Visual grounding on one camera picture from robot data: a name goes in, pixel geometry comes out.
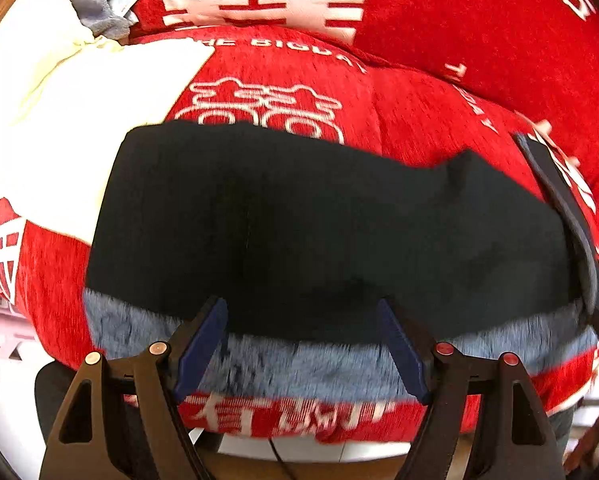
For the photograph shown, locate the black cable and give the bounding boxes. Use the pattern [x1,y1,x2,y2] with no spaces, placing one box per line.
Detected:
[266,435,299,480]

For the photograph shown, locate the red wedding pillow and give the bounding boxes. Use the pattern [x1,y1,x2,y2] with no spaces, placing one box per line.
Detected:
[132,0,599,196]

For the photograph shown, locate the white bed sheet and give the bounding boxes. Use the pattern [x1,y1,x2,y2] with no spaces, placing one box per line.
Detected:
[0,0,214,244]

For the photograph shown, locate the black fleece-lined pants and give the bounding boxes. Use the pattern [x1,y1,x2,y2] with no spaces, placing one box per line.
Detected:
[84,122,599,402]

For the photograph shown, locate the red wedding quilt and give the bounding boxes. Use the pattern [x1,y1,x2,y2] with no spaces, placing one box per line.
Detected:
[0,24,599,446]

